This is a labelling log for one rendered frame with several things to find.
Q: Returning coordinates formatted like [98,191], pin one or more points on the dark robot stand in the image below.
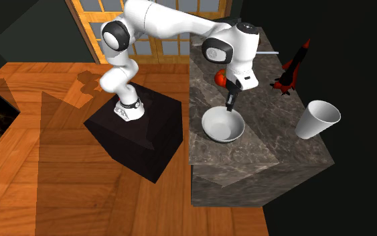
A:
[142,143]

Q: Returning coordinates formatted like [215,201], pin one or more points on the red and black toy rocket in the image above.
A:
[291,73]

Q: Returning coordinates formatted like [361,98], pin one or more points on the red tomato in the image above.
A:
[220,78]

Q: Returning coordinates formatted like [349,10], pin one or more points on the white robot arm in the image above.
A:
[172,19]

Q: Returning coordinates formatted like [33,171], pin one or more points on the white bowl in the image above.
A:
[222,125]

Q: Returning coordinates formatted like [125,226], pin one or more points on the wooden door with glass panes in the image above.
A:
[83,29]

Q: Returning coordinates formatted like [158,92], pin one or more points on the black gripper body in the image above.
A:
[231,93]

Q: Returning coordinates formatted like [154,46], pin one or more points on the white cup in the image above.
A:
[312,122]

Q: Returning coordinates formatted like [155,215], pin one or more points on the thin grey rod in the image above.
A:
[269,52]

